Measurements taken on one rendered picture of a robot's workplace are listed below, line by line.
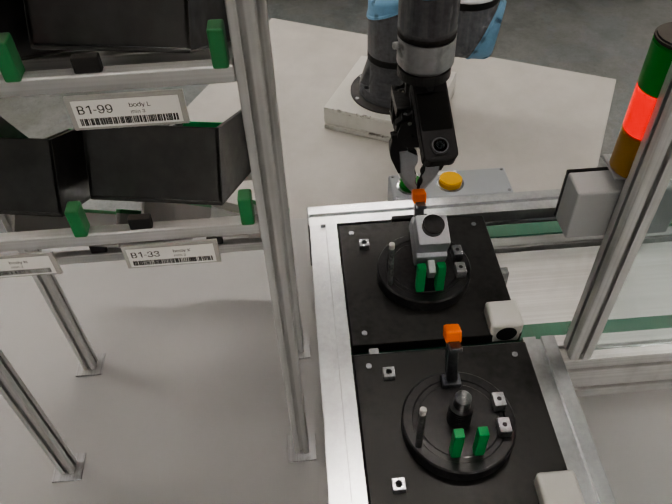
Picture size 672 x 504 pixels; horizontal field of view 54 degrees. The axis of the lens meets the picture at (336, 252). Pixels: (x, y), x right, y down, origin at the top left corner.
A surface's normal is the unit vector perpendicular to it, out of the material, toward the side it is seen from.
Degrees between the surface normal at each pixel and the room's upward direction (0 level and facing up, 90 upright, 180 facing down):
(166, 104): 90
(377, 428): 0
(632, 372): 90
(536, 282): 0
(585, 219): 90
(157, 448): 0
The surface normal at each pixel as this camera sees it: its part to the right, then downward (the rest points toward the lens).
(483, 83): -0.03, -0.69
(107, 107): 0.07, 0.72
